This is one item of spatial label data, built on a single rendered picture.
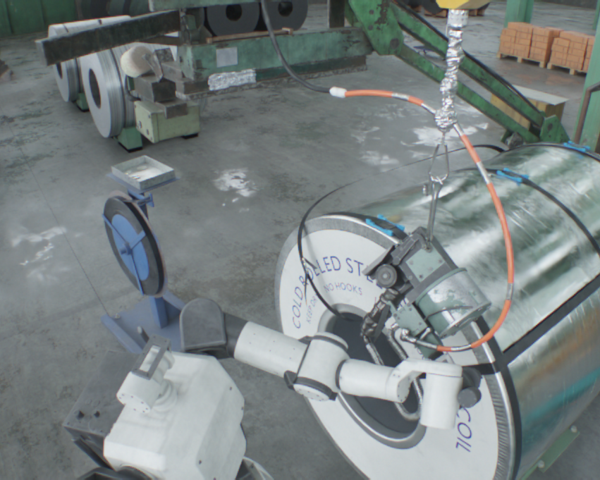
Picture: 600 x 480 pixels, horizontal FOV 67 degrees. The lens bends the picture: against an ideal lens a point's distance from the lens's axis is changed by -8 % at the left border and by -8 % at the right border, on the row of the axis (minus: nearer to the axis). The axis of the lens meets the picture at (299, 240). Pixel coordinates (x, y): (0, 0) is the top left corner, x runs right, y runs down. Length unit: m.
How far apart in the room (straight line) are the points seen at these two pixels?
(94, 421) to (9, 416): 2.02
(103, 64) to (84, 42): 4.45
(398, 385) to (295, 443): 1.62
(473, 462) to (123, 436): 1.03
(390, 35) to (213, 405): 1.49
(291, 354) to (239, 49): 0.99
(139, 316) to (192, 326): 2.29
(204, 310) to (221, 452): 0.30
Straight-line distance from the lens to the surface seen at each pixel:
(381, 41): 1.96
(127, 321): 3.34
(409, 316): 1.18
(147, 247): 2.63
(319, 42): 1.81
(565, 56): 12.64
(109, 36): 1.49
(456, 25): 0.97
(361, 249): 1.52
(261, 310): 3.27
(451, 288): 1.12
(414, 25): 2.06
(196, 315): 1.08
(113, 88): 5.85
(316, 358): 1.02
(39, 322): 3.59
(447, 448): 1.66
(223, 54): 1.60
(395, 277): 1.22
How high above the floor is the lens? 2.08
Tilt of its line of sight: 31 degrees down
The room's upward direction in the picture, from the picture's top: straight up
